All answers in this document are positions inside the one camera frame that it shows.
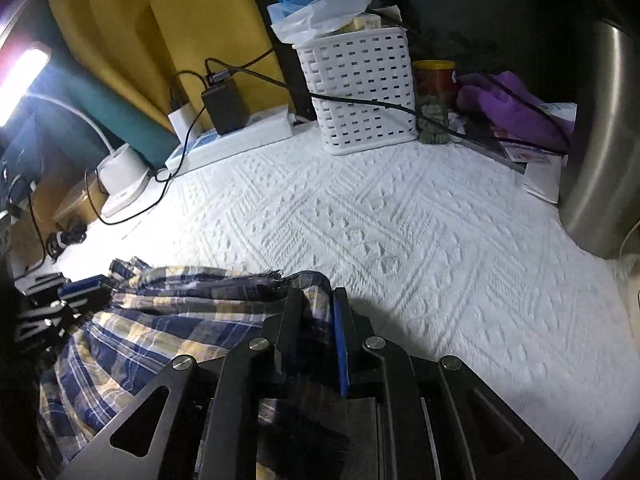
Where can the blue plaid shirt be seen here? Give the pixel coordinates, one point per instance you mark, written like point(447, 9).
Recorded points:
point(150, 340)

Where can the brown round container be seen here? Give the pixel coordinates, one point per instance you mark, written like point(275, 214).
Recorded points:
point(75, 205)

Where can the plastic bag of blue masks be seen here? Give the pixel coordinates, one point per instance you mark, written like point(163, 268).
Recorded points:
point(310, 20)

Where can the white textured tablecloth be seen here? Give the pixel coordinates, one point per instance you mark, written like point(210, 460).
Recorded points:
point(400, 235)

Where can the white charger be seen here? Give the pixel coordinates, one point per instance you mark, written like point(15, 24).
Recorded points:
point(182, 120)

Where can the black pole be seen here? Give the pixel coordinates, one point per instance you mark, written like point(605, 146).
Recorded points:
point(292, 85)

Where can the cardboard box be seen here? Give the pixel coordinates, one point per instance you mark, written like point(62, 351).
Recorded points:
point(22, 245)

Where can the red can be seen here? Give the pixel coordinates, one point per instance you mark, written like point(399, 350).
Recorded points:
point(435, 85)

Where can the purple cloth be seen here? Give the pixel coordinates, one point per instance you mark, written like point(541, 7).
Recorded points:
point(505, 105)

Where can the white desk lamp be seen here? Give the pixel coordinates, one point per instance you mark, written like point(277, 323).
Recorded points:
point(125, 180)

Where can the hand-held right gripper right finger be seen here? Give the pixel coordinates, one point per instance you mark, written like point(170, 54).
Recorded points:
point(342, 345)

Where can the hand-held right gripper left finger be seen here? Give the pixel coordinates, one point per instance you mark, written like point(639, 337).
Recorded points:
point(287, 320)

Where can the teal cloth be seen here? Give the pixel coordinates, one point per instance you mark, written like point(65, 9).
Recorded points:
point(100, 105)

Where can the white power strip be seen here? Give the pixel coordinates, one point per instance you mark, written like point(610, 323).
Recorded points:
point(240, 136)

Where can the steel tumbler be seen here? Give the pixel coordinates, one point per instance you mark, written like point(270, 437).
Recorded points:
point(600, 160)

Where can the white plastic basket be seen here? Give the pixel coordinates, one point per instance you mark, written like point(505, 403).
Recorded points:
point(360, 95)

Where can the printed papers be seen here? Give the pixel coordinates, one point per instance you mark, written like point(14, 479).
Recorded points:
point(542, 175)

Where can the grey-green knitted item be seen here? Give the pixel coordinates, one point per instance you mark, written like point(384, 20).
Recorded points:
point(432, 120)

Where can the black power adapter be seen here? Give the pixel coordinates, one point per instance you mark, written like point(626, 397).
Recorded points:
point(225, 105)

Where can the beige packet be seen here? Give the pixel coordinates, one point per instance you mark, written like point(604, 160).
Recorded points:
point(370, 21)

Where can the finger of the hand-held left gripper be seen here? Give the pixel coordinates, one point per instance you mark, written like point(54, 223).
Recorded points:
point(47, 322)
point(82, 284)

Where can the yellow cloth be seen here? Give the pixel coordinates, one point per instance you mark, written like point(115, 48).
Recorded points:
point(150, 20)

